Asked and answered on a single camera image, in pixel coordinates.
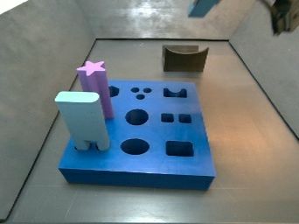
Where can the purple star peg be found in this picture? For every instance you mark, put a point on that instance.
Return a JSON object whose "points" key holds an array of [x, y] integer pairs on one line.
{"points": [[93, 81]]}

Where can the black curved fixture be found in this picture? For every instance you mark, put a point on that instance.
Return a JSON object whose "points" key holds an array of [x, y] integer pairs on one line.
{"points": [[182, 58]]}

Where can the dark blue shape board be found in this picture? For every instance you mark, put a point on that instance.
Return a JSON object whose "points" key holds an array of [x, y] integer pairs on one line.
{"points": [[158, 144]]}

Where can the light blue arch peg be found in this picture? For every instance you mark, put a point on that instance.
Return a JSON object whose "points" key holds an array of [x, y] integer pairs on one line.
{"points": [[80, 110]]}

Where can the light blue rectangular block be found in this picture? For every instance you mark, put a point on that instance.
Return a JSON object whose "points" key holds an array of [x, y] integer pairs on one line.
{"points": [[200, 7]]}

